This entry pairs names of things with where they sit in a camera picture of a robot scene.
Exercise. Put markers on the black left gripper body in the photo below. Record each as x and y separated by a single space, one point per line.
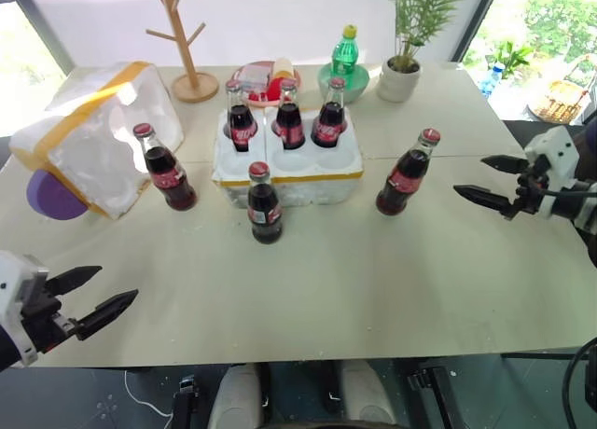
42 319

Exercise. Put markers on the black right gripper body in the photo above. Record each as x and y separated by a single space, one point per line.
529 191

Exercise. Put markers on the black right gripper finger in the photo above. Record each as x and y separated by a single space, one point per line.
485 197
508 164

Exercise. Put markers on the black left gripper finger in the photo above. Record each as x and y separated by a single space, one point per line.
74 279
105 312

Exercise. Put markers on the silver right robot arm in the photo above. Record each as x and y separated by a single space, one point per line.
585 210

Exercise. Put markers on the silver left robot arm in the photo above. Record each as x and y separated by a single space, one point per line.
5 350

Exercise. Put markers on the glass cola bottle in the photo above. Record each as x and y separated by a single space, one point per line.
265 214
241 126
170 179
329 126
401 182
289 126

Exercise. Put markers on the white foam box yellow tape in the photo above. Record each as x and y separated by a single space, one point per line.
88 121

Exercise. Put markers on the wicker basket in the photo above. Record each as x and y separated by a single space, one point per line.
557 102

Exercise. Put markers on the purple round disc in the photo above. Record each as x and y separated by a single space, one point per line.
51 200

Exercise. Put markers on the blue capped water bottle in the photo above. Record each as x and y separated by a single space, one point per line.
492 81

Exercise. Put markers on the white ribbed plant pot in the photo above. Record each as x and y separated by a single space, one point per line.
396 86

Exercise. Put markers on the white rounded robot leg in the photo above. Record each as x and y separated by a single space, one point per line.
366 396
235 396

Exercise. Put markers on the green bowl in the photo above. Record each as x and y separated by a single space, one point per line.
356 86

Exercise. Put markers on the green fern plant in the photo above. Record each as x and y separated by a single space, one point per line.
417 14

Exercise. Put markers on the green plastic soda bottle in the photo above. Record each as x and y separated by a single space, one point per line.
345 53

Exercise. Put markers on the pink round tray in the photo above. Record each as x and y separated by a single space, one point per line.
298 81

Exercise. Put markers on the wooden branch rack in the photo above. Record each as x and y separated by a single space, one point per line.
191 70

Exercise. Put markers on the red round item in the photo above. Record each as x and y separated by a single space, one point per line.
270 91

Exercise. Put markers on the cream cylinder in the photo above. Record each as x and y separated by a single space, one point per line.
283 66

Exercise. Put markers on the pink white packet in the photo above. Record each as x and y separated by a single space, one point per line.
254 73

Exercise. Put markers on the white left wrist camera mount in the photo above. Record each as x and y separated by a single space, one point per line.
11 284

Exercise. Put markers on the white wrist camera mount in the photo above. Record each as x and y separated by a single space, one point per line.
555 151
11 284

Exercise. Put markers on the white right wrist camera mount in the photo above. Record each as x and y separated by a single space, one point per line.
555 151

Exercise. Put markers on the black table frame bracket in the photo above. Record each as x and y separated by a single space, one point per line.
186 401
434 391

